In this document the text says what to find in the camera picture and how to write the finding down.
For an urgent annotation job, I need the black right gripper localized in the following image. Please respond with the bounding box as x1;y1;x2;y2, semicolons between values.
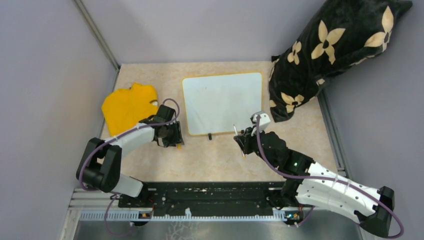
235;124;278;169

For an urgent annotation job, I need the white marker pen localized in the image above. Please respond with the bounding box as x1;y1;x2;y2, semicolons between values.
233;124;246;159

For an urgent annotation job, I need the white board yellow frame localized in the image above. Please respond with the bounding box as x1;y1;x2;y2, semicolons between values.
181;72;263;136

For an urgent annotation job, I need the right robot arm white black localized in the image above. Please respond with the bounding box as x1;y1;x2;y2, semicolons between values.
233;127;394;238

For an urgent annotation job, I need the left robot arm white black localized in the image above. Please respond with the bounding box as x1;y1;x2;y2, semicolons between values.
76;104;184;207

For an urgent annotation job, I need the yellow cloth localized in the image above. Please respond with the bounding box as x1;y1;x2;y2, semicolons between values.
101;82;158;136

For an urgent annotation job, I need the black floral pillow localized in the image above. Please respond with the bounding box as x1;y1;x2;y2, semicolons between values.
268;0;413;123

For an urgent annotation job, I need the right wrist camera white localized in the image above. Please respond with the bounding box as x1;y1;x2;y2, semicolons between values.
250;111;271;133

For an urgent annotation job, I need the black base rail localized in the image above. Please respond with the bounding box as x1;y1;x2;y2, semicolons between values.
72;180;316;227

